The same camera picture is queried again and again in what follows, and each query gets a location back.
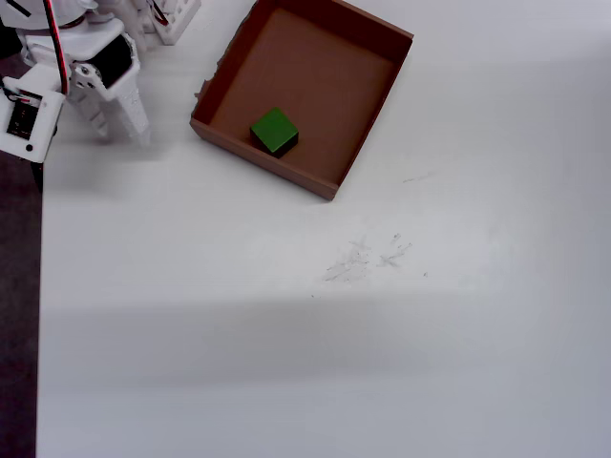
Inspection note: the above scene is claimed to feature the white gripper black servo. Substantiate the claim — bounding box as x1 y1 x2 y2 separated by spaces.
66 31 154 149

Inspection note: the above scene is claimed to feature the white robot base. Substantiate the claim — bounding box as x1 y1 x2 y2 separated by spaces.
152 0 202 47

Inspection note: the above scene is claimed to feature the green cube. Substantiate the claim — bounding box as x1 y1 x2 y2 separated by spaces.
249 107 301 159

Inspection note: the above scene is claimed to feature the brown cardboard box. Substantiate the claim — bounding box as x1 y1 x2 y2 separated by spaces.
189 0 415 201

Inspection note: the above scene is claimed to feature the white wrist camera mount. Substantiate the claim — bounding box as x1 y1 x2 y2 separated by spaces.
0 75 66 163

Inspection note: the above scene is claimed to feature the red black servo wire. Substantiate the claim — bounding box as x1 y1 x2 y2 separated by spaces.
42 0 72 93

